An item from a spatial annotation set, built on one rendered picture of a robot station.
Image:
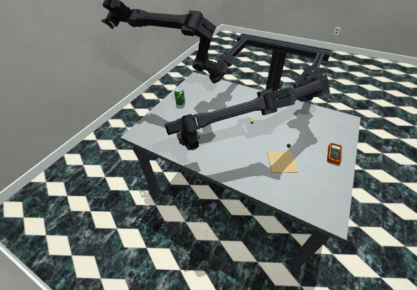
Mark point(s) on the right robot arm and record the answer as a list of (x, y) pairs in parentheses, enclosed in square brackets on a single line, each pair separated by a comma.
[(190, 24)]

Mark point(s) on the tan mat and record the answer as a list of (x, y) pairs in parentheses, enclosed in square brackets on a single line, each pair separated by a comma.
[(282, 162)]

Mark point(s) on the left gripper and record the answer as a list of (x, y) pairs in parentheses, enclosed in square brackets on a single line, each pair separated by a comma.
[(185, 143)]

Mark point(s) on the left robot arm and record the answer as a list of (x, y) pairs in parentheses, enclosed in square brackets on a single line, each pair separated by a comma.
[(267, 102)]

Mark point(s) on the orange multimeter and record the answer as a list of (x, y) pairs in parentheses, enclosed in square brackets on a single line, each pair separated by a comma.
[(334, 153)]

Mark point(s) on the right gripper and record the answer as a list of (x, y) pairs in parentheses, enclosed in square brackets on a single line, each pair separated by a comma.
[(108, 21)]

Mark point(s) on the green and yellow drink can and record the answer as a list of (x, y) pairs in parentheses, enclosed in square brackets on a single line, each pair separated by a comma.
[(179, 96)]

